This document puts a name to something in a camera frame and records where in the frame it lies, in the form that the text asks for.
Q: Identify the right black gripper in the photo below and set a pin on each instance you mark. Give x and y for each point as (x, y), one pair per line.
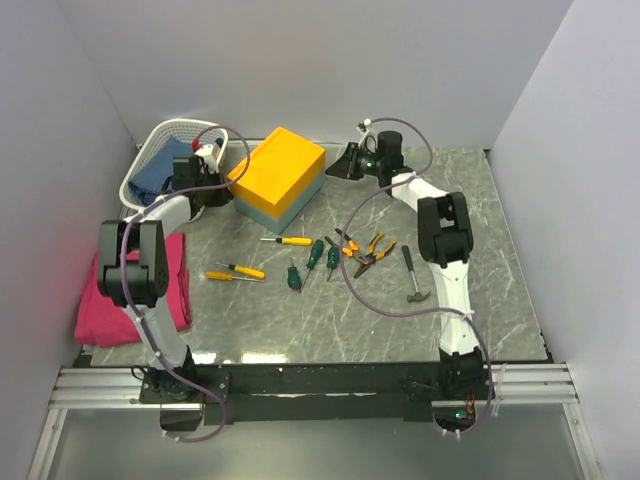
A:
(344, 166)

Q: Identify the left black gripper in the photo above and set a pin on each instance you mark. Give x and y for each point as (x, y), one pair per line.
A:
(224, 196)

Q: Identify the orange grey drawer box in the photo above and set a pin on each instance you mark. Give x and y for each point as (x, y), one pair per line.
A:
(279, 178)

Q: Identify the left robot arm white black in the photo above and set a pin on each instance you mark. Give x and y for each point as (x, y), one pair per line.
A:
(133, 269)

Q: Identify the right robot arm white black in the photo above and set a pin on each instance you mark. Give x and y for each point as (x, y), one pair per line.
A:
(445, 242)

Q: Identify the white plastic basket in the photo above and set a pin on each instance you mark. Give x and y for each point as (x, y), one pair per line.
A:
(184, 130)

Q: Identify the blue cloth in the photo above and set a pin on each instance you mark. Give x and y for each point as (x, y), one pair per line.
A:
(152, 178)

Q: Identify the yellow screwdriver lower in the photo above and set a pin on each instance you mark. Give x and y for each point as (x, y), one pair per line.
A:
(211, 275)

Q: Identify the yellow screwdriver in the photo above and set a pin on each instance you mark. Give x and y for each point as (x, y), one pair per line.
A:
(292, 241)
(211, 275)
(244, 270)

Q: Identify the orange black pliers small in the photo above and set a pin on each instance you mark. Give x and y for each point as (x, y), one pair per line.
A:
(351, 249)

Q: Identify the yellow screwdriver middle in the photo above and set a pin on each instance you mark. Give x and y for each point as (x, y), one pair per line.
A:
(244, 270)

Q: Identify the green screwdriver long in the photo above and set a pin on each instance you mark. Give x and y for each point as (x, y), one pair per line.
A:
(316, 252)

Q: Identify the yellow screwdriver upper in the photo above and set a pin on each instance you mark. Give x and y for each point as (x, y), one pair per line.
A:
(292, 241)

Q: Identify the green screwdriver right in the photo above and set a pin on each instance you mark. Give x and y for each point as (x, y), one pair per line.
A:
(333, 260)

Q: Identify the orange black long-nose pliers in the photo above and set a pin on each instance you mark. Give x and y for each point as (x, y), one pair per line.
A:
(374, 255)

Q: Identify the green screwdriver short left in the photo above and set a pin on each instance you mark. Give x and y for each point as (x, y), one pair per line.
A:
(294, 281)

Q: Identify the small black hammer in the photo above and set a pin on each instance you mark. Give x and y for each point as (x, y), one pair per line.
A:
(417, 296)

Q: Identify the pink folded cloth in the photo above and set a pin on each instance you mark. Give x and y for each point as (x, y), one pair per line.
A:
(101, 323)

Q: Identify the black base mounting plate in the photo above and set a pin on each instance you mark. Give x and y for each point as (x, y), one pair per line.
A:
(298, 392)

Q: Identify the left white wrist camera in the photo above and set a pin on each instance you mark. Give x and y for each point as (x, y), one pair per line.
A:
(211, 153)

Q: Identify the aluminium rail frame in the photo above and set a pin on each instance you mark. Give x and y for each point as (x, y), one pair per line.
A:
(117, 389)

